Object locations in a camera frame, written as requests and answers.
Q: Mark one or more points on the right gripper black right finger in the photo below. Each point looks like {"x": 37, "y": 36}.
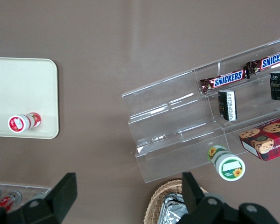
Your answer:
{"x": 193, "y": 198}

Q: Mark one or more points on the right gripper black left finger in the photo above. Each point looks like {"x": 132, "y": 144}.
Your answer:
{"x": 60, "y": 196}

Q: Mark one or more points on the oval tan wicker basket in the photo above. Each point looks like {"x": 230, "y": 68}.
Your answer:
{"x": 156, "y": 203}

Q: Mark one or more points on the cream plastic tray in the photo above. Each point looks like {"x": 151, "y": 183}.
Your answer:
{"x": 21, "y": 93}

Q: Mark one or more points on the silver foil container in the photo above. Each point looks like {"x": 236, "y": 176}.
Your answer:
{"x": 172, "y": 210}

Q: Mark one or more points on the clear acrylic bottle rack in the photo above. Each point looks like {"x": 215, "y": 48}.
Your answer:
{"x": 25, "y": 190}

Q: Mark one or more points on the green lid yogurt cup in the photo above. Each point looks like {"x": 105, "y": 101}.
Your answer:
{"x": 226, "y": 163}

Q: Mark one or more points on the red cola bottle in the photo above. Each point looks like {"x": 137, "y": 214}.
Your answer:
{"x": 7, "y": 200}

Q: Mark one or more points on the clear acrylic tiered shelf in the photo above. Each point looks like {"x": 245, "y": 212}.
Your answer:
{"x": 175, "y": 130}

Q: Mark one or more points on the red lid yogurt cup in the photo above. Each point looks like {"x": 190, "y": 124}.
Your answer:
{"x": 23, "y": 122}

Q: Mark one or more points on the red tartan cookie box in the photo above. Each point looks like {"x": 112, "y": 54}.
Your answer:
{"x": 268, "y": 142}

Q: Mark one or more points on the small black snack box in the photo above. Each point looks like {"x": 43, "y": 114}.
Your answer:
{"x": 227, "y": 105}
{"x": 278, "y": 86}

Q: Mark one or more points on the snickers chocolate bar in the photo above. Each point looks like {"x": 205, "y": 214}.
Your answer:
{"x": 226, "y": 79}
{"x": 270, "y": 61}

